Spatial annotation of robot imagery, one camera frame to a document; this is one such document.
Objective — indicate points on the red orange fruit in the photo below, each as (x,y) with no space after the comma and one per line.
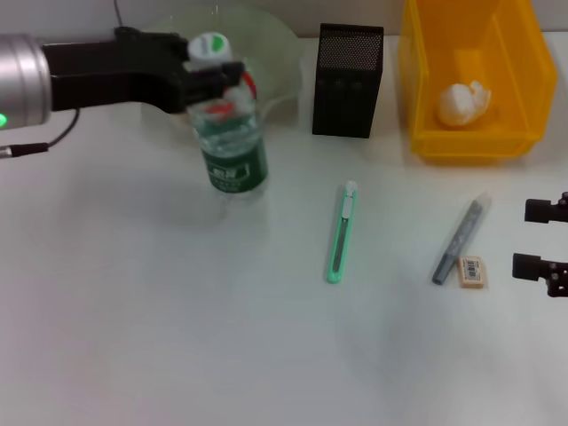
(222,110)

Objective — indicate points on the yellow plastic bin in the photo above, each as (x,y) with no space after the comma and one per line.
(510,89)

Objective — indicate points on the white paper ball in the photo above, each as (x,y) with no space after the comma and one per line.
(461,104)

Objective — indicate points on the black mesh pen holder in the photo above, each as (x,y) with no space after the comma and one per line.
(346,89)

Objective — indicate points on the grey pen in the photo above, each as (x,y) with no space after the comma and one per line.
(459,239)

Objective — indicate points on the green utility knife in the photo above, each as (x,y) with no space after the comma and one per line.
(341,239)

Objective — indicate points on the beige eraser with barcode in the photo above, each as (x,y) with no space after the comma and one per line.
(472,270)

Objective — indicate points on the green label water bottle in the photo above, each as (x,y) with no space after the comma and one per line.
(233,155)

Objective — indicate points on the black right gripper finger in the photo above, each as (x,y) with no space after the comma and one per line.
(546,210)
(554,277)

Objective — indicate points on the translucent wavy fruit plate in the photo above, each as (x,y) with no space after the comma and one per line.
(279,57)

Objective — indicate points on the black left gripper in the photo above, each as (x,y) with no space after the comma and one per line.
(115,75)

